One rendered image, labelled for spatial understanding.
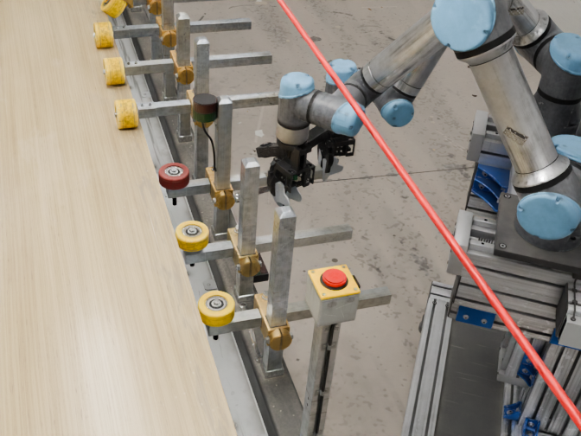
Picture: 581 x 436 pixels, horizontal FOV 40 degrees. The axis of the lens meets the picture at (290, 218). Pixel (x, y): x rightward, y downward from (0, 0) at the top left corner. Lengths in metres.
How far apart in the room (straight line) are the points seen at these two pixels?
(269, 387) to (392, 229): 1.71
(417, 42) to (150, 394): 0.88
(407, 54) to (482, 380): 1.25
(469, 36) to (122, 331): 0.89
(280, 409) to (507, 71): 0.86
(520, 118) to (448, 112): 2.81
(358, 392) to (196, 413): 1.30
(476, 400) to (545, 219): 1.07
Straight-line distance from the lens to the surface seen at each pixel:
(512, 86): 1.52
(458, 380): 2.60
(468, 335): 2.74
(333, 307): 1.32
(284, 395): 1.82
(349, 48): 4.85
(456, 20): 1.47
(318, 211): 3.46
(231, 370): 1.96
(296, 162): 1.80
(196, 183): 2.12
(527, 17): 2.19
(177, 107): 2.27
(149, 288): 1.76
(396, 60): 1.73
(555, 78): 2.16
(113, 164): 2.13
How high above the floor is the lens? 2.11
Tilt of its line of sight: 38 degrees down
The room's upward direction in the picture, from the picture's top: 5 degrees clockwise
